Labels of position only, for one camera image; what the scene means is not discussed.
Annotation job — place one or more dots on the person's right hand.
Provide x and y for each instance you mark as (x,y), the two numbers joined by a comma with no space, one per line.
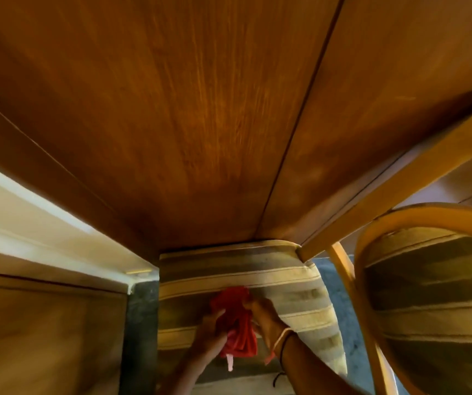
(267,320)

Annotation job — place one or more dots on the person's left hand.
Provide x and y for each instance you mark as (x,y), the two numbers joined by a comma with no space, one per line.
(209,341)

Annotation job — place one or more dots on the red cloth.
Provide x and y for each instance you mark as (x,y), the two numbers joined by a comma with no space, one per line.
(240,337)

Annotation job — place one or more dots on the person's right forearm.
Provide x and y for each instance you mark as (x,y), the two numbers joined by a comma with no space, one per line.
(314,374)

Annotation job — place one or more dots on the brown wooden door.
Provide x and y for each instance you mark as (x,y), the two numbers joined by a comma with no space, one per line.
(42,341)

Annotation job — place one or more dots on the striped seat cushion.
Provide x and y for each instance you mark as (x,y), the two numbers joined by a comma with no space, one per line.
(260,271)

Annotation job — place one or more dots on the striped chair back cushion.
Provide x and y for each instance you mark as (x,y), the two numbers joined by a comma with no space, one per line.
(437,300)

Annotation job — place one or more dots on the light wooden board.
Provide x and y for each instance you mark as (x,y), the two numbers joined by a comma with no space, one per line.
(404,185)

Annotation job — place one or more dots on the wooden armchair with striped back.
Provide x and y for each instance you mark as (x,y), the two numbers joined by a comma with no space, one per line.
(425,213)

